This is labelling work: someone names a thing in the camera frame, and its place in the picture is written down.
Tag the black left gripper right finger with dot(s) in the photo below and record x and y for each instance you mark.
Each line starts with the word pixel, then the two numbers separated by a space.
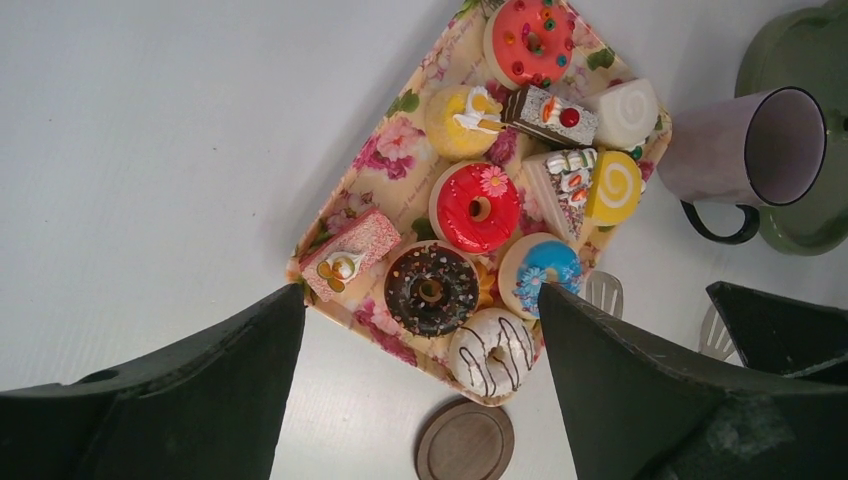
pixel 637 406

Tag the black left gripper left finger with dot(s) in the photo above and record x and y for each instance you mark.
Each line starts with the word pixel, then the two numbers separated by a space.
pixel 209 406

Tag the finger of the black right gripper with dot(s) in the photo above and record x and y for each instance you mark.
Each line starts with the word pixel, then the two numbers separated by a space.
pixel 784 336

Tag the silver metal tongs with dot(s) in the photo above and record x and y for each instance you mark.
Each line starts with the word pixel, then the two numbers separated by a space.
pixel 605 291

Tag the blue glazed donut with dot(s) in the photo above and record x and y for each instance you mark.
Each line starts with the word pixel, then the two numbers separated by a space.
pixel 529 263

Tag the purple mug black handle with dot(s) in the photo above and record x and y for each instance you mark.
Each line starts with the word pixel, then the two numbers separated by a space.
pixel 748 156

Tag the yellow swirl roll cake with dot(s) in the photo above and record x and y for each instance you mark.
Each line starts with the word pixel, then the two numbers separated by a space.
pixel 615 190

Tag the triangular fruit cake slice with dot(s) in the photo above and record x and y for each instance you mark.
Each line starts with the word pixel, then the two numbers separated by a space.
pixel 560 181

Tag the floral dessert tray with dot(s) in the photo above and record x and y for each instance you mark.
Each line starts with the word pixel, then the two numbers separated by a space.
pixel 516 148

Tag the white chocolate-striped donut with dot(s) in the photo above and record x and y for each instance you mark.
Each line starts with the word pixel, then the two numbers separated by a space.
pixel 492 353

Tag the dark wooden coaster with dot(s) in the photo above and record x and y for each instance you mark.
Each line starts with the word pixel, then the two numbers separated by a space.
pixel 465 440

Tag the pink layered cake slice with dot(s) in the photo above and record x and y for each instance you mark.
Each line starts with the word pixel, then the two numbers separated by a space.
pixel 348 254

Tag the chocolate sprinkled donut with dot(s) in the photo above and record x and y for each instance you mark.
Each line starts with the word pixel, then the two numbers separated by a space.
pixel 431 288

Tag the red glazed flower donut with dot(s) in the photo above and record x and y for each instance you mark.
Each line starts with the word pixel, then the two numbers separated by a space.
pixel 474 206

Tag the white swirl roll cake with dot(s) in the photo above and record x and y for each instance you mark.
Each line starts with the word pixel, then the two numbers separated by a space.
pixel 626 114

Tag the green three-tier stand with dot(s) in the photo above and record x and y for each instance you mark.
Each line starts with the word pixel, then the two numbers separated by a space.
pixel 798 63

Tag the chocolate cherry cake slice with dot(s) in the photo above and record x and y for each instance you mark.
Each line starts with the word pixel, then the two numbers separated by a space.
pixel 548 117

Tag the yellow cream cake ball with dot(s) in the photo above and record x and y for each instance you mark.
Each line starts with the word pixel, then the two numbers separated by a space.
pixel 462 122

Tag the coral sprinkled donut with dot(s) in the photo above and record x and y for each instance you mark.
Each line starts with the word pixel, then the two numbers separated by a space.
pixel 529 42

